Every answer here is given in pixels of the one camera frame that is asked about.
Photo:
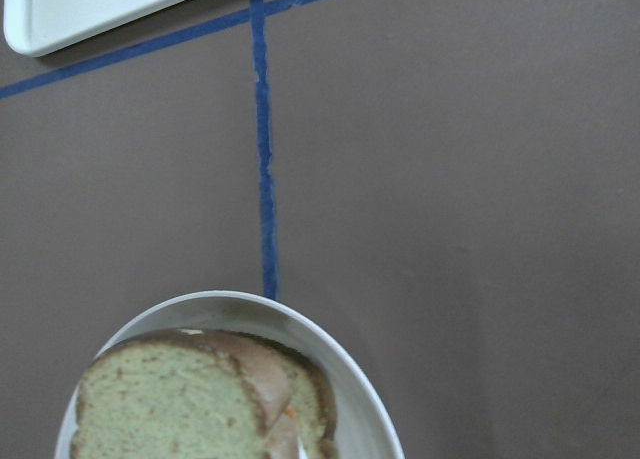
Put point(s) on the bread slice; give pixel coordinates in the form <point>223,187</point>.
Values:
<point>155,396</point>
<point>312,402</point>

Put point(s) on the cream bear tray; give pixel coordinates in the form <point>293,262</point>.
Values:
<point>38,27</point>

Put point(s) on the white round plate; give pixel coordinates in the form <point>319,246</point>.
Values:
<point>364,428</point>

